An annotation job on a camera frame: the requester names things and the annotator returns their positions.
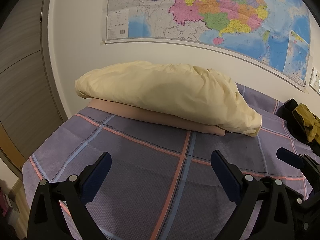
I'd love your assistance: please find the purple plaid blanket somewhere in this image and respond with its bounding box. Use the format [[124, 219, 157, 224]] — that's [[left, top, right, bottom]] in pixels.
[[22, 82, 320, 240]]

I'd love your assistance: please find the colourful wall map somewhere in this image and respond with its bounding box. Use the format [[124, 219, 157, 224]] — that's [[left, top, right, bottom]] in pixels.
[[101, 0, 310, 92]]

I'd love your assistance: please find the black garment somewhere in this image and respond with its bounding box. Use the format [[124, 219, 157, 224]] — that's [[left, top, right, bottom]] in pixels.
[[276, 99, 320, 145]]

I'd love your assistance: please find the mustard garment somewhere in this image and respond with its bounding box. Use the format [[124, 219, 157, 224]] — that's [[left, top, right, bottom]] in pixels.
[[292, 103, 320, 143]]

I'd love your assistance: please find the grey wooden door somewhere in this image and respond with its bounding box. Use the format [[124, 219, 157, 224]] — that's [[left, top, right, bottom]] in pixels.
[[0, 0, 68, 178]]

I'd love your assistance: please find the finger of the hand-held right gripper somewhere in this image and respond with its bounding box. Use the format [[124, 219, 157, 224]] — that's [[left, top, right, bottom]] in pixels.
[[277, 148, 320, 180]]

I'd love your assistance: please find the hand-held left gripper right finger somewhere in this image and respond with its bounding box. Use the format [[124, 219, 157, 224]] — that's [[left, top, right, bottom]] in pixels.
[[210, 150, 295, 240]]

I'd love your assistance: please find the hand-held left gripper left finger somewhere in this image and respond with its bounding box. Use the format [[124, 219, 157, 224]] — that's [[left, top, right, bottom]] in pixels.
[[27, 151, 112, 240]]

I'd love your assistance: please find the white wall socket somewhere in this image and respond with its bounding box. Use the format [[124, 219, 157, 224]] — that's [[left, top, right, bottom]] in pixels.
[[309, 67, 320, 92]]

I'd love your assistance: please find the pink garment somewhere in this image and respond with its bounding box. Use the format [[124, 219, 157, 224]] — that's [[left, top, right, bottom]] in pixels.
[[90, 99, 225, 137]]

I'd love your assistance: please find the cream garment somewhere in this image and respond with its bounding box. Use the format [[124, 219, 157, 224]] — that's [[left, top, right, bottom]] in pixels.
[[74, 60, 263, 137]]

